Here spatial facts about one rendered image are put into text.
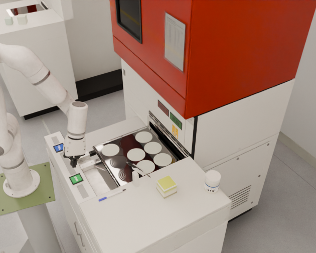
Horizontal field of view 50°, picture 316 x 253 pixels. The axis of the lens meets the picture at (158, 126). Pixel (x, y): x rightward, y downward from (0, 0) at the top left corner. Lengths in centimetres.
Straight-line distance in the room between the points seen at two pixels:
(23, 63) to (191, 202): 93
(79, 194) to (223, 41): 96
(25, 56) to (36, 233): 116
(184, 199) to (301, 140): 193
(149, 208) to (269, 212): 149
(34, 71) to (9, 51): 11
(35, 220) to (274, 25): 163
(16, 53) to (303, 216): 237
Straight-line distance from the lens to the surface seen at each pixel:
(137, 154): 192
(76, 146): 166
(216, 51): 153
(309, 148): 334
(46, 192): 192
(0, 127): 164
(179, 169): 175
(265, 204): 296
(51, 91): 149
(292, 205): 302
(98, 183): 183
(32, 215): 209
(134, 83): 219
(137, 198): 164
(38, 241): 230
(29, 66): 143
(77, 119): 157
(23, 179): 191
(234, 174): 226
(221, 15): 147
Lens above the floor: 225
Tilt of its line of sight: 40 degrees down
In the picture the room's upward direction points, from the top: straight up
